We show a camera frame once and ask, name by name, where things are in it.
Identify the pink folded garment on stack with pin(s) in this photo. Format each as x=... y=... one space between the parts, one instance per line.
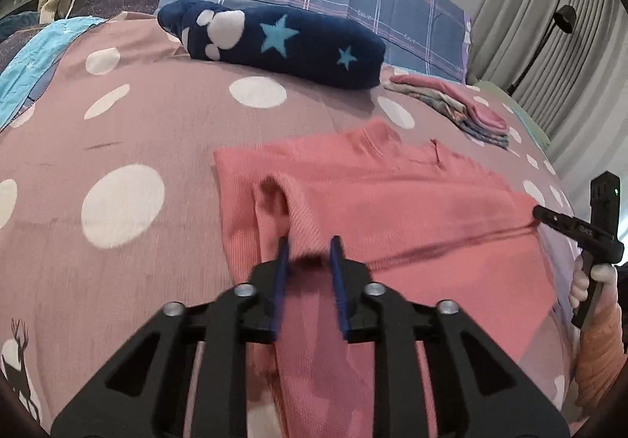
x=476 y=106

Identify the salmon pink knit garment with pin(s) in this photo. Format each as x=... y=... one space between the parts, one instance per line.
x=429 y=223

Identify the black floor lamp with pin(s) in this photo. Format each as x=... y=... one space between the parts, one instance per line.
x=564 y=19

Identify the navy star-pattern folded garment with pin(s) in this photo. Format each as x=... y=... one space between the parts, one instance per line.
x=323 y=49

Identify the light blue blanket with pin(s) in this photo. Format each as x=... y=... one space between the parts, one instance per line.
x=34 y=59

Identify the right hand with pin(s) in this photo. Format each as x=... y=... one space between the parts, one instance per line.
x=604 y=275

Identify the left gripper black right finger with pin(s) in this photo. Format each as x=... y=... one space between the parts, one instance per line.
x=436 y=372

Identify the right forearm orange sleeve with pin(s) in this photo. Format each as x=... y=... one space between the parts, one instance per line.
x=602 y=355

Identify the teal patterned folded clothes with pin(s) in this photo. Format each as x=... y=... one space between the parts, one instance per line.
x=452 y=109

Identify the mauve polka-dot bed sheet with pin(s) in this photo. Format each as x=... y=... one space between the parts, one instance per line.
x=110 y=203

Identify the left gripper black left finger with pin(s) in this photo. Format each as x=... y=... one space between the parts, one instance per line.
x=185 y=368

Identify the grey curtain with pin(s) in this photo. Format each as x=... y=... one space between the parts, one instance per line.
x=576 y=91

